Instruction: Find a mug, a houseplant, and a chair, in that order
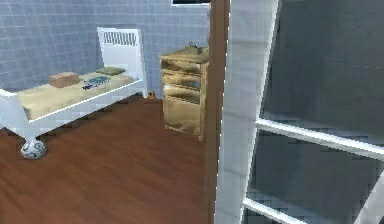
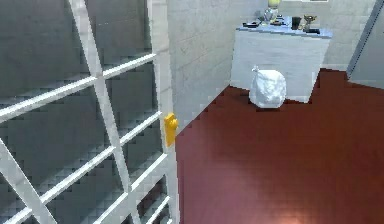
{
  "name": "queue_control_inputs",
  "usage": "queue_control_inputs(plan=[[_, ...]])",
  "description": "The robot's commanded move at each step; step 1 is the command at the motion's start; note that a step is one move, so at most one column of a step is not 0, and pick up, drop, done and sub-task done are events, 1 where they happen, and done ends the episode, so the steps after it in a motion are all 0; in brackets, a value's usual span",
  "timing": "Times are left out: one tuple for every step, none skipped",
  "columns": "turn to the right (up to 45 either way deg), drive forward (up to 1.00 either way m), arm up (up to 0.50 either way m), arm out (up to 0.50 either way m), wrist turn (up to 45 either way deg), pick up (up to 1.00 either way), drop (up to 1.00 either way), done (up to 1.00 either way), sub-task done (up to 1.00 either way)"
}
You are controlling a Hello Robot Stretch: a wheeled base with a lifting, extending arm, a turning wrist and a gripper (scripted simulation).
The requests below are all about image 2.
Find yellow-shade table lamp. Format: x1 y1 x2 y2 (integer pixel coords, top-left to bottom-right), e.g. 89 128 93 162
263 0 282 24

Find grey room door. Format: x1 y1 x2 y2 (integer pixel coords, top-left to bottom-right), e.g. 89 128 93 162
345 0 384 90

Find yellow door handle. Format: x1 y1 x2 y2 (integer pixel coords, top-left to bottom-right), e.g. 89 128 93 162
163 112 179 148

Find black flat tray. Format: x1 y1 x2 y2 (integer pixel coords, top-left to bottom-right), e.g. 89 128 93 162
242 20 262 29

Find white tied garbage bag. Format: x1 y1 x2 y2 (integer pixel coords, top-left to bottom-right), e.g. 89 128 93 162
248 65 288 110

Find gold trophy statue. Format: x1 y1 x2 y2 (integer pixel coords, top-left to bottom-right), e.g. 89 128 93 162
302 14 318 32

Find white glass-paned door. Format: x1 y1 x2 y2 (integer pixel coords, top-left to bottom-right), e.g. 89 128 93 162
0 0 181 224

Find white chest of drawers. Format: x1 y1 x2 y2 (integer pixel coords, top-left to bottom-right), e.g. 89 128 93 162
229 20 334 104

